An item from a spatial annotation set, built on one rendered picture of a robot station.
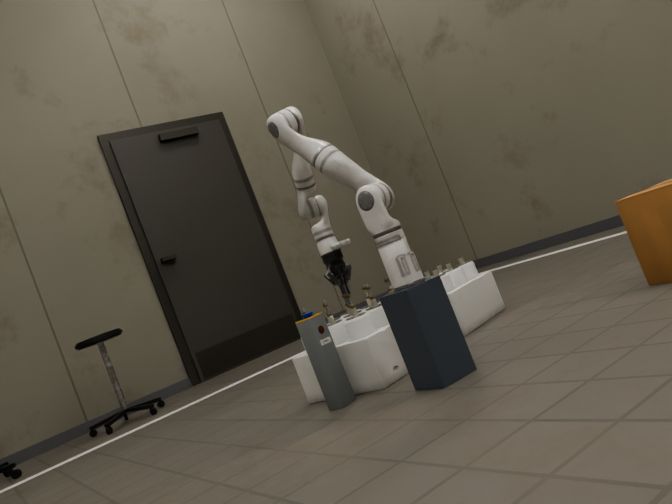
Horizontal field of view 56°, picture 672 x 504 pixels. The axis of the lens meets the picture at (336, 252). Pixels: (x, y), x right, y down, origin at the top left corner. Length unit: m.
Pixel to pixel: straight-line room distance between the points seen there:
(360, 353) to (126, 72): 4.20
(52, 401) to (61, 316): 0.62
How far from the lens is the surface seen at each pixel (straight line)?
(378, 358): 2.15
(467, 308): 2.63
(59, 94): 5.68
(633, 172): 4.72
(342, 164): 1.96
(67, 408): 5.12
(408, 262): 1.87
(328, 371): 2.10
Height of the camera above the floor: 0.41
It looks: 2 degrees up
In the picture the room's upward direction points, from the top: 21 degrees counter-clockwise
